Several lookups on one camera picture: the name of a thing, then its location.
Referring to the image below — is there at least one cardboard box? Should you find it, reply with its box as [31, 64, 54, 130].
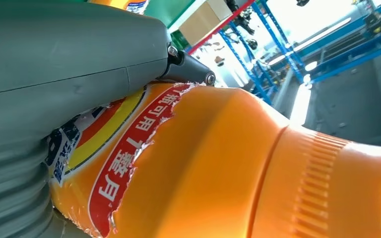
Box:
[179, 0, 233, 47]

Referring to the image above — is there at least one ceiling light bar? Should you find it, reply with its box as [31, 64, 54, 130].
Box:
[289, 82, 313, 126]

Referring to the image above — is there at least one red rail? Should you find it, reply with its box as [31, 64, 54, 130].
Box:
[186, 0, 256, 56]

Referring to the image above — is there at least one blue metal rack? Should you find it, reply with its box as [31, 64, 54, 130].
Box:
[217, 0, 381, 106]

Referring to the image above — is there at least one orange detergent bottle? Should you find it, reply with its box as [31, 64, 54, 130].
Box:
[44, 81, 381, 238]
[88, 0, 151, 14]

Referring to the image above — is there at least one green table mat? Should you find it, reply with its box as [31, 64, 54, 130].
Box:
[143, 0, 197, 30]

